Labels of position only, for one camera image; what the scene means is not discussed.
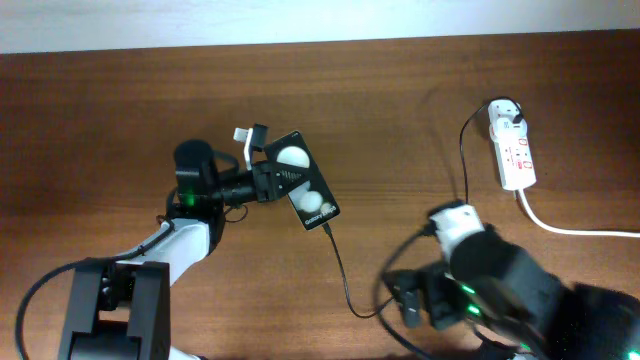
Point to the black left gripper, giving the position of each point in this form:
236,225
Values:
268,172

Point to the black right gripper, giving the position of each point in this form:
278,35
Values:
432,306

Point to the black smartphone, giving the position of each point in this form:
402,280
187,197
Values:
313,201

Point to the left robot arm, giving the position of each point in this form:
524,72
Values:
119,306

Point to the white USB charger plug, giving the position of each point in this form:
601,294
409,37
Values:
506,120

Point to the white power strip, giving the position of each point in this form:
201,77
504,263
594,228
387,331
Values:
515,164

